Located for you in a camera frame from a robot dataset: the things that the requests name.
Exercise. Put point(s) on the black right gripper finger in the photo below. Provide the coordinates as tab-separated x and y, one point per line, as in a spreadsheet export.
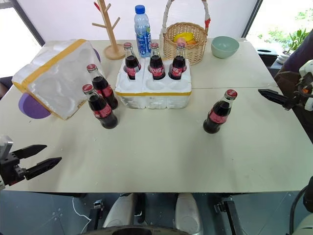
272	96

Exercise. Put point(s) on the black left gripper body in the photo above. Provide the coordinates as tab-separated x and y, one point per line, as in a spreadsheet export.
11	170

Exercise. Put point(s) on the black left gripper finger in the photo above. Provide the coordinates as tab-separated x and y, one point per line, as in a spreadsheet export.
30	149
44	165

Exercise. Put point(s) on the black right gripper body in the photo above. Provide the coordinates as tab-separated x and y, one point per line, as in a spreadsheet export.
296	101

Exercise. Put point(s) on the glass cola bottle red cap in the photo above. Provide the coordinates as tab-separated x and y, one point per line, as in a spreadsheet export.
178	66
132	64
156	65
104	89
217	115
104	113

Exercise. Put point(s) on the white foam lid yellow tape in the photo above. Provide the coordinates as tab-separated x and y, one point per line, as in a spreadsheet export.
56	78

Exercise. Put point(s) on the white foam bottle tray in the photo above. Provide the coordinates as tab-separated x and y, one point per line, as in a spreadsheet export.
154	100

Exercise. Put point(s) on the black bin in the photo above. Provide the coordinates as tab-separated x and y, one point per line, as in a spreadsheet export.
267	56

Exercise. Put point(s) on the purple round disc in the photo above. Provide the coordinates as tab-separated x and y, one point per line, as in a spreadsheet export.
97	55
31	109

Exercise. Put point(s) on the green potted plant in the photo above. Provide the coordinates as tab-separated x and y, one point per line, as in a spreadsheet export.
297	39

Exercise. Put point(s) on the light green bowl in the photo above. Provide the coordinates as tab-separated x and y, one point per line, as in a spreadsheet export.
225	47

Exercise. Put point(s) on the grey rounded shape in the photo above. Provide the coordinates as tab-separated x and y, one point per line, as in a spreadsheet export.
187	214
118	213

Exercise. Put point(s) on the orange fruit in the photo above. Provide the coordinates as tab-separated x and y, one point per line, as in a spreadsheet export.
192	42

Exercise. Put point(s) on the yellow fruit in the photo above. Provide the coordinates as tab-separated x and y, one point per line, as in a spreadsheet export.
186	36

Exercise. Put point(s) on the pale pink peach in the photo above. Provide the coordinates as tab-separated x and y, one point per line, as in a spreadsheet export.
180	39

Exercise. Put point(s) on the wooden cup tree stand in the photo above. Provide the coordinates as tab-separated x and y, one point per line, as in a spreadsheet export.
114	52

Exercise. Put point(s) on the blue-capped plastic water bottle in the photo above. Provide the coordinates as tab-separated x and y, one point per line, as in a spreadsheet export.
142	34

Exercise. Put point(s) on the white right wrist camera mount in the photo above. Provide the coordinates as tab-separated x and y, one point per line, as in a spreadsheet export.
307	69

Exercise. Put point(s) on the black table frame bracket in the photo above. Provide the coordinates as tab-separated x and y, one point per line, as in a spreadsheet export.
97	209
230	211

